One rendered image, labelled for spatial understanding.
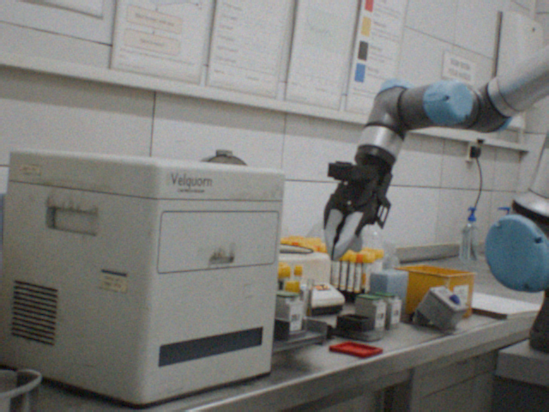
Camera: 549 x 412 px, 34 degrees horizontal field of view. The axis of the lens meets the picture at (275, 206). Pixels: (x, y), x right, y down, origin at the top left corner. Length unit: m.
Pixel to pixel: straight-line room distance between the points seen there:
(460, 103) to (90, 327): 0.74
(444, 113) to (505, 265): 0.29
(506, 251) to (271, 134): 1.10
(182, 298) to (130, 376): 0.11
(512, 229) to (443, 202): 1.99
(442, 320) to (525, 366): 0.37
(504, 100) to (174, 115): 0.79
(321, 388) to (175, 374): 0.30
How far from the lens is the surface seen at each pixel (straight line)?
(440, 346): 1.76
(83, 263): 1.16
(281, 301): 1.39
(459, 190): 3.50
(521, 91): 1.60
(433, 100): 1.55
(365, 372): 1.50
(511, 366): 1.49
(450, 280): 1.94
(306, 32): 2.47
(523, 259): 1.38
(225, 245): 1.19
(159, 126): 2.03
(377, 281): 1.85
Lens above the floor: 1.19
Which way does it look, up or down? 3 degrees down
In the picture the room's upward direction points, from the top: 5 degrees clockwise
